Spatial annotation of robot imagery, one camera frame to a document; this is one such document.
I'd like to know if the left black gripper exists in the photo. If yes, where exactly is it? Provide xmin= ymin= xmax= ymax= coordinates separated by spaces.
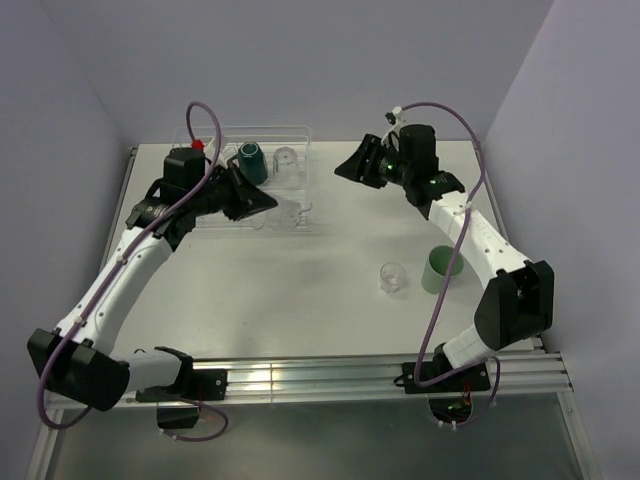
xmin=188 ymin=162 xmax=276 ymax=222

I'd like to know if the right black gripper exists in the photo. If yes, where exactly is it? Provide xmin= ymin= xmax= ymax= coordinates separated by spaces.
xmin=333 ymin=134 xmax=412 ymax=190

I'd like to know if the dark teal mug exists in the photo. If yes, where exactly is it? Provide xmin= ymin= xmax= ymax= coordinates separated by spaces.
xmin=229 ymin=142 xmax=268 ymax=186

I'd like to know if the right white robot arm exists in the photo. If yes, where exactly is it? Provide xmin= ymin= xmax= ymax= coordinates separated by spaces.
xmin=334 ymin=124 xmax=555 ymax=390

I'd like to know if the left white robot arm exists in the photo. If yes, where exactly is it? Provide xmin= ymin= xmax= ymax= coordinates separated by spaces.
xmin=27 ymin=147 xmax=278 ymax=411

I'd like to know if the clear acrylic dish rack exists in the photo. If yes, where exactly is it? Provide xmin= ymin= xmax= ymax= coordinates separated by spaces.
xmin=196 ymin=125 xmax=312 ymax=236

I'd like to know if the small clear glass right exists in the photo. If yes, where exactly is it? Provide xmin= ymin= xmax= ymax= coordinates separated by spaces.
xmin=380 ymin=262 xmax=406 ymax=293

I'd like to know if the light green plastic cup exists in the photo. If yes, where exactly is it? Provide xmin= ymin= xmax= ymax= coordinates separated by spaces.
xmin=421 ymin=245 xmax=454 ymax=294

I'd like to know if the black box under left base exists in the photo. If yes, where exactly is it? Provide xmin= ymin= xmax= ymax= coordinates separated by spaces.
xmin=156 ymin=406 xmax=200 ymax=431

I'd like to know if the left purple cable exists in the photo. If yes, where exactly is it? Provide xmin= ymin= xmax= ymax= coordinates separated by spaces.
xmin=37 ymin=100 xmax=230 ymax=443

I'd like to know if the purple cable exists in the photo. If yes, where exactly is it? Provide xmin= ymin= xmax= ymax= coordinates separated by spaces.
xmin=399 ymin=101 xmax=501 ymax=427
xmin=37 ymin=100 xmax=230 ymax=443

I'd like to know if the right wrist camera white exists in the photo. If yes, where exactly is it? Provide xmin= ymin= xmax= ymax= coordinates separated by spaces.
xmin=383 ymin=106 xmax=406 ymax=140

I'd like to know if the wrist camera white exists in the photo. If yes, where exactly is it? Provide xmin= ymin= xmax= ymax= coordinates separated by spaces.
xmin=191 ymin=138 xmax=217 ymax=161
xmin=383 ymin=106 xmax=406 ymax=140

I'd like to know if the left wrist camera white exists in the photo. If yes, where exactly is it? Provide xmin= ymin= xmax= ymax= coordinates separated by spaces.
xmin=191 ymin=138 xmax=217 ymax=161

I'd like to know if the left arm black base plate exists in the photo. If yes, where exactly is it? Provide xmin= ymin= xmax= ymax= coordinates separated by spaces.
xmin=135 ymin=368 xmax=228 ymax=403

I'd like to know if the aluminium rail frame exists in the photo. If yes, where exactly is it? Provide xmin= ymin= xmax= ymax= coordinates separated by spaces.
xmin=28 ymin=141 xmax=602 ymax=479

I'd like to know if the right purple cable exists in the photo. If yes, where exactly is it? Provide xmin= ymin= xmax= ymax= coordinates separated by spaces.
xmin=399 ymin=101 xmax=501 ymax=427

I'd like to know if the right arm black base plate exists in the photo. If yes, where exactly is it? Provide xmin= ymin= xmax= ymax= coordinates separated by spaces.
xmin=393 ymin=360 xmax=491 ymax=395

